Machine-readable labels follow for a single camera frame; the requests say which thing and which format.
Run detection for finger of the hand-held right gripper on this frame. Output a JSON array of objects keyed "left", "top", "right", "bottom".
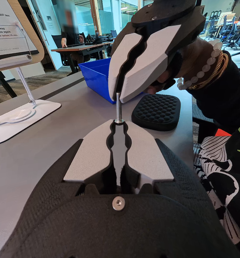
[
  {"left": 108, "top": 33, "right": 143, "bottom": 101},
  {"left": 120, "top": 24, "right": 182, "bottom": 103}
]

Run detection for black chair armrest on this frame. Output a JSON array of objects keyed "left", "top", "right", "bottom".
[{"left": 192, "top": 96, "right": 218, "bottom": 141}]

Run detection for instruction poster on tan board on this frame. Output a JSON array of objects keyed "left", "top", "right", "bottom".
[{"left": 0, "top": 0, "right": 45, "bottom": 74}]

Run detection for row of black office chairs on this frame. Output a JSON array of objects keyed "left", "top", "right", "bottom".
[{"left": 199, "top": 10, "right": 240, "bottom": 63}]

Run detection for white poster stand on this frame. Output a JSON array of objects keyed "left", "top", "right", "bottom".
[{"left": 0, "top": 67, "right": 61, "bottom": 145}]

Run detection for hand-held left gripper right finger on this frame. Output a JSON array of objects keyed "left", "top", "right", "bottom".
[{"left": 120, "top": 119, "right": 175, "bottom": 194}]

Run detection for black honeycomb wrist rest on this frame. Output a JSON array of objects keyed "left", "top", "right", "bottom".
[{"left": 131, "top": 94, "right": 181, "bottom": 132}]

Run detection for black angled table legs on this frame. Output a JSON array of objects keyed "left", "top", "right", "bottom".
[{"left": 0, "top": 71, "right": 17, "bottom": 99}]

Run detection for blue plastic bin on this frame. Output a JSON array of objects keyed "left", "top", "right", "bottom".
[{"left": 78, "top": 58, "right": 146, "bottom": 104}]

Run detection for wood-topped office desk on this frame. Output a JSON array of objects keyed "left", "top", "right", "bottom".
[{"left": 51, "top": 41, "right": 114, "bottom": 74}]

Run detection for black white patterned pants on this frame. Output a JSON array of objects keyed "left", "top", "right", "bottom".
[{"left": 193, "top": 135, "right": 240, "bottom": 245}]

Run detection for long steel hex bolt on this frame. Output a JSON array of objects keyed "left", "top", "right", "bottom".
[{"left": 114, "top": 92, "right": 125, "bottom": 126}]

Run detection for person's right hand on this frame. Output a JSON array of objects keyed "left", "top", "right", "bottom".
[{"left": 147, "top": 37, "right": 215, "bottom": 95}]

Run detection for white bead bracelet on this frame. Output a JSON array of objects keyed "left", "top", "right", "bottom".
[{"left": 177, "top": 39, "right": 223, "bottom": 90}]

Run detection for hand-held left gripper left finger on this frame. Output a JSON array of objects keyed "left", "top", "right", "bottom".
[{"left": 63, "top": 119, "right": 118, "bottom": 191}]

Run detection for person's right forearm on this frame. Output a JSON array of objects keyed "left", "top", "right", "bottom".
[{"left": 185, "top": 56, "right": 240, "bottom": 134}]

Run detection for gold bracelet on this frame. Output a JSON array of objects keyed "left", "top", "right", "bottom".
[{"left": 187, "top": 50, "right": 230, "bottom": 90}]

